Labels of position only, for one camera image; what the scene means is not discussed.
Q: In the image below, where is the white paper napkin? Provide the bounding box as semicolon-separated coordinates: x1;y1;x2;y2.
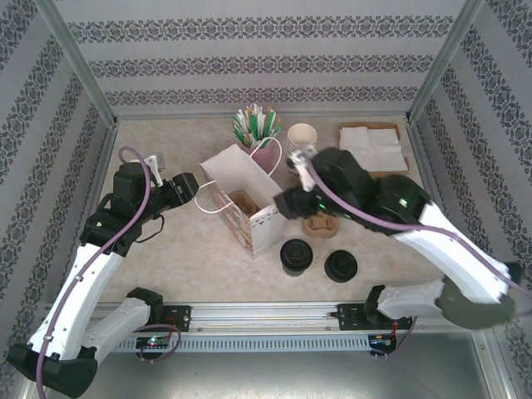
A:
338;126;402;153

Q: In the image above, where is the coffee cup with black lid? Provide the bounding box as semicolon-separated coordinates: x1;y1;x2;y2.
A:
279;238;313;278

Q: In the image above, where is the cartoon animal paper bag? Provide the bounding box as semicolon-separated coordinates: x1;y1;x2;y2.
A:
194;136;288;261

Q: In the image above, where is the brown pulp cup carrier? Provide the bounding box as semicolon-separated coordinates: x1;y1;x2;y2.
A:
302;211;341;242
226;189;261;217

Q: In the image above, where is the white napkin stack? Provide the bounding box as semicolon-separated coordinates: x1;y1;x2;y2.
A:
338;126;409;174

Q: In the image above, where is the brown cardboard tray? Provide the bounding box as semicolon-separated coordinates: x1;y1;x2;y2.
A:
339;122;412;180

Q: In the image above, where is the stack of white paper cups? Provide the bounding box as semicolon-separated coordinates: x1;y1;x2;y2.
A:
285;123;319;178

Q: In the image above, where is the black cup lid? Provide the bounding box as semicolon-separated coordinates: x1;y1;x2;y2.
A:
323;248;358;283

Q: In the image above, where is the green white wrapped straw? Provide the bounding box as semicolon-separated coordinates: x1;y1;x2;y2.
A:
231;108;253;146
261;108;278;140

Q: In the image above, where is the thin black wire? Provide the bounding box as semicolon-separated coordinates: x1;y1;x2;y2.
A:
135;214;167;244

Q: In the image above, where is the aluminium frame post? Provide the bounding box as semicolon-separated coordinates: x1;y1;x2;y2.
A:
32;0;120;128
406;0;487;124

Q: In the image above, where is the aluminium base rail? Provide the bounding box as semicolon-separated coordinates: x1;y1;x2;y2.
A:
95;302;485;333

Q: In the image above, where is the slotted metal cable duct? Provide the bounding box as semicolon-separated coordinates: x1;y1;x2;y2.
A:
97;334;398;354

